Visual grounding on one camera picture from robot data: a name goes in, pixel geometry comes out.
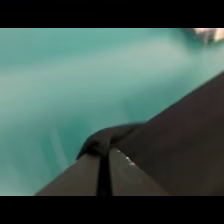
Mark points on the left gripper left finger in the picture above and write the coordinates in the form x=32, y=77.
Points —
x=76, y=178

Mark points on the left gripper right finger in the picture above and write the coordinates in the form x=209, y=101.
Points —
x=130, y=180

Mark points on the black garment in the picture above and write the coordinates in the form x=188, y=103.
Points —
x=186, y=140

